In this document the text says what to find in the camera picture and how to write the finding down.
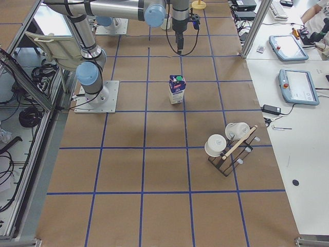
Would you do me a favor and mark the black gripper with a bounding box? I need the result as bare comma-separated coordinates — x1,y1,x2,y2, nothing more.
175,32,184,51

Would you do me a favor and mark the white HOME mug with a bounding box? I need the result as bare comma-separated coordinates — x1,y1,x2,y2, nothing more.
160,14,171,30

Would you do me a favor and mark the blue white milk carton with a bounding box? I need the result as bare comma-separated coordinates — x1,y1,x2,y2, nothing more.
169,75,186,104

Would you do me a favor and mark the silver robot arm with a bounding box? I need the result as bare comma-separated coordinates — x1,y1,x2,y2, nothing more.
44,1,193,107
96,16,121,30

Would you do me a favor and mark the wooden mug tree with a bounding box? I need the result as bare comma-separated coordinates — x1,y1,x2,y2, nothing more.
191,0,207,10

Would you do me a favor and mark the small remote control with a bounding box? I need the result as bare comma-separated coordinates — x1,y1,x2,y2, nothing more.
257,45,265,54

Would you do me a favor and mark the far teach pendant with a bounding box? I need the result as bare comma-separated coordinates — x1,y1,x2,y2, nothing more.
269,34,309,61

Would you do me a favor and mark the teach pendant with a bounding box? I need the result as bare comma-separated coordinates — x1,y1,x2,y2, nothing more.
278,69,319,105
269,34,309,61

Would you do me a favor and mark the white mug on rack rear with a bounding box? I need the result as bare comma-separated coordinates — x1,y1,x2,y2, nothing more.
225,122,250,140

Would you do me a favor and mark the white mug on rack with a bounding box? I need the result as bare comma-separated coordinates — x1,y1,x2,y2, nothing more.
225,122,250,140
205,134,227,157

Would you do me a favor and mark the white mug on rack front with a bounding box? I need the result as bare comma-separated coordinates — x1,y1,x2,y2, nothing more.
205,134,227,157

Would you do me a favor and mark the black power adapter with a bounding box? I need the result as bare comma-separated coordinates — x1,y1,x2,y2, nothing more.
261,104,281,116

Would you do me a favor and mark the near teach pendant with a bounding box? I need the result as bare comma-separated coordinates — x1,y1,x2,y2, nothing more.
278,69,319,105

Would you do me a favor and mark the hex key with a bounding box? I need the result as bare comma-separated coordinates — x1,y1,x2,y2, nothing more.
272,126,292,130

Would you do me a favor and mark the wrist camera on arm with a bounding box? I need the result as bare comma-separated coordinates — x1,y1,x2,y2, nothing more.
189,14,200,30

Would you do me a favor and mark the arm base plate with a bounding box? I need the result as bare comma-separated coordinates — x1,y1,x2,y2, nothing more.
94,18,129,36
74,80,120,114

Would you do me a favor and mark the aluminium frame post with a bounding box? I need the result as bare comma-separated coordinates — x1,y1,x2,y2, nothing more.
241,0,272,59

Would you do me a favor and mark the black wire mug rack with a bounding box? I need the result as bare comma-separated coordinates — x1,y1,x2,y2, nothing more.
208,136,253,177

